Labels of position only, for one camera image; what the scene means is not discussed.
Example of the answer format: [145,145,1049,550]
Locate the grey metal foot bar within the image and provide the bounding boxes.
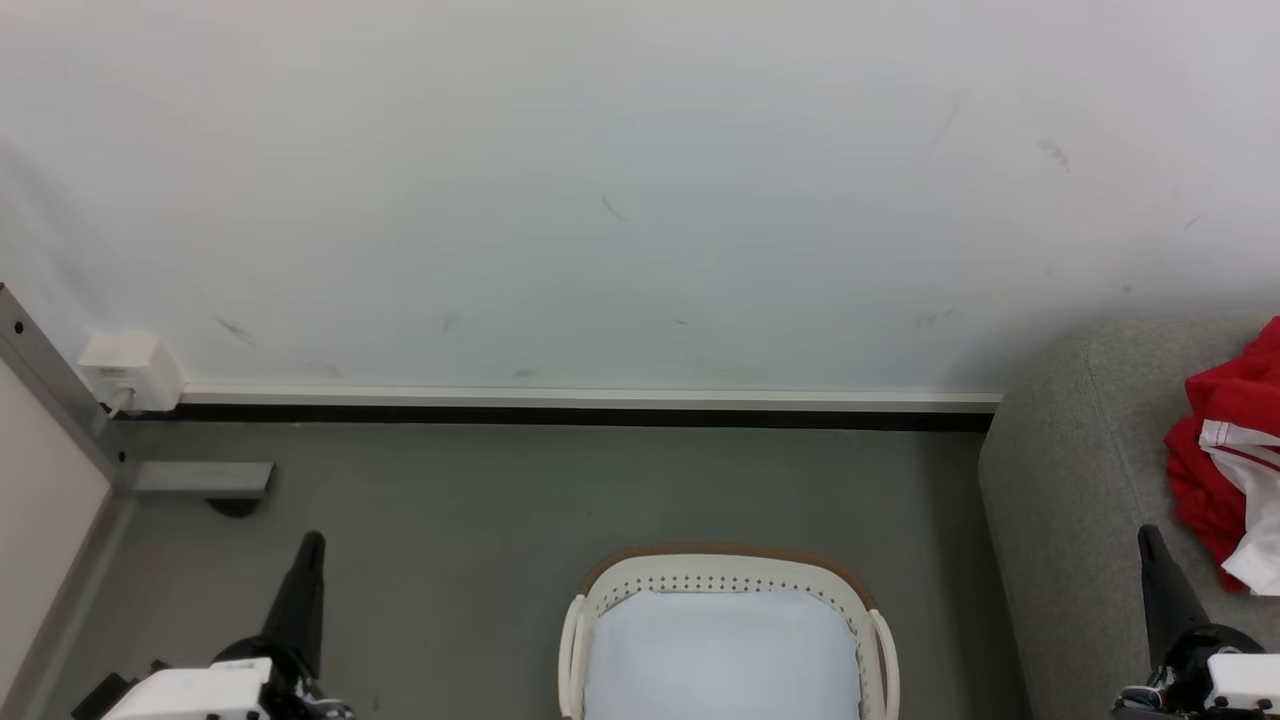
[132,461,277,500]

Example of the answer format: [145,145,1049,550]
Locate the white wall socket box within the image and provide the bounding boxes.
[78,332,185,413]

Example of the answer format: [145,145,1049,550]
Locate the red and white garment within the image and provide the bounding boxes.
[1164,316,1280,597]

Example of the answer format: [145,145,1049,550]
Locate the white and black baseboard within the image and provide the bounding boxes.
[178,387,1003,434]

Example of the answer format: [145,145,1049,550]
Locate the cream perforated laundry basket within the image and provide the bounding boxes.
[558,545,901,720]

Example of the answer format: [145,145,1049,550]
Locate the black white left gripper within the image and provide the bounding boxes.
[100,531,355,720]

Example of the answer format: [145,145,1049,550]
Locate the grey fabric sofa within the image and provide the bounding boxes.
[978,310,1280,720]

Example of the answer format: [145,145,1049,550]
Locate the beige partition panel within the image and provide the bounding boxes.
[0,360,113,701]

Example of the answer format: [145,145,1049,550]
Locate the grey metal frame post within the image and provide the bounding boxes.
[0,283,137,493]

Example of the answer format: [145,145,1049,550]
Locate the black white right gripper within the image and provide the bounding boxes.
[1112,524,1280,720]

